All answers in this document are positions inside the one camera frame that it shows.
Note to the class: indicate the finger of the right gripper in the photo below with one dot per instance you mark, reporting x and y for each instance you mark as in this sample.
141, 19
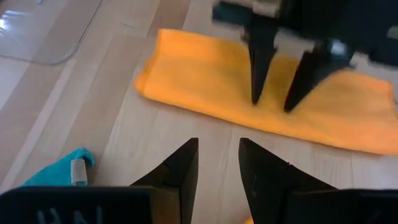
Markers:
317, 68
259, 56

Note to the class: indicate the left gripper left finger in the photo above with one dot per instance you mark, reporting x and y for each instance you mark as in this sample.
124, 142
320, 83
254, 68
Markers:
183, 168

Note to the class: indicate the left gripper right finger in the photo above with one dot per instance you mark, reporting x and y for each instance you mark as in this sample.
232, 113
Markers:
264, 180

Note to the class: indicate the orange microfiber towel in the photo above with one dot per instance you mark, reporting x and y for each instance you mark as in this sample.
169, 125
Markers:
248, 221
202, 77

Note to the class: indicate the teal microfiber towel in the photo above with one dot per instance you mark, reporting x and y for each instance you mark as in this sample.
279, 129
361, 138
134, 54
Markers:
49, 174

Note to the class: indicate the clear plastic bin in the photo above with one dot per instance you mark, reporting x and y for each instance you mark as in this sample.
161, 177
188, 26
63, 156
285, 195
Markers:
40, 34

